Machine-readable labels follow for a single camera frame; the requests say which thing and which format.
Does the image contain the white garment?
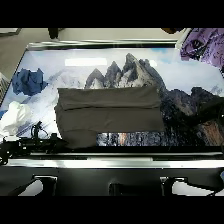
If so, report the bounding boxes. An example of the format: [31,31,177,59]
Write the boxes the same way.
[0,100,35,142]

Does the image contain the black cable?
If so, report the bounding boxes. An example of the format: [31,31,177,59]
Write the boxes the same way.
[30,121,50,140]

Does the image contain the purple patterned garment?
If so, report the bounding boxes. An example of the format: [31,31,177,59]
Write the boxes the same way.
[179,27,224,73]

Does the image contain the blue garment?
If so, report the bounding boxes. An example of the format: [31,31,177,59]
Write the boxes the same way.
[11,67,50,97]

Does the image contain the grey garment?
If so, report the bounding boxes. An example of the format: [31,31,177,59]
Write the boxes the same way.
[54,85,166,150]

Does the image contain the silver frame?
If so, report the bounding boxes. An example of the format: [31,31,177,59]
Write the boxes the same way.
[0,39,224,197]

